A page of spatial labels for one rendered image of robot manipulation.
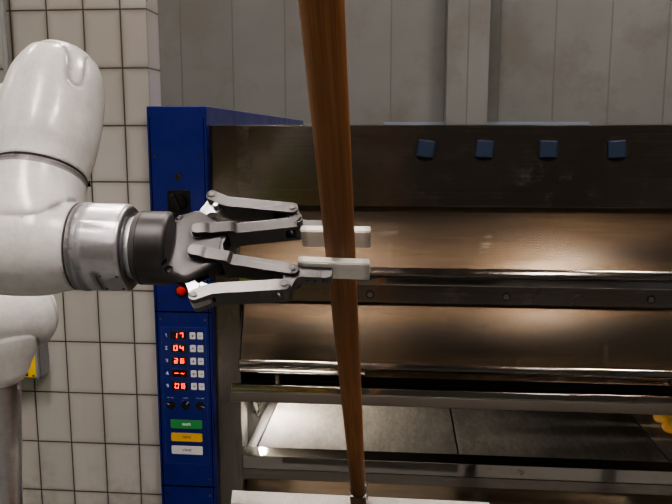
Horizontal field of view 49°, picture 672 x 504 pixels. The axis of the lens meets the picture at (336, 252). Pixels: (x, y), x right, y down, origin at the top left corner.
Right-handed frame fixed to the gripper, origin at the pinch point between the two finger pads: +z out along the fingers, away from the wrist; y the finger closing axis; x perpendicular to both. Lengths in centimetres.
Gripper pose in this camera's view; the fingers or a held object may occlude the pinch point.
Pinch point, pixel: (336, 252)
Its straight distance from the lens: 74.0
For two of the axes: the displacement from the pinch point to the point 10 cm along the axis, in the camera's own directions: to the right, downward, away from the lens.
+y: -0.5, 8.5, -5.3
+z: 10.0, 0.2, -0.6
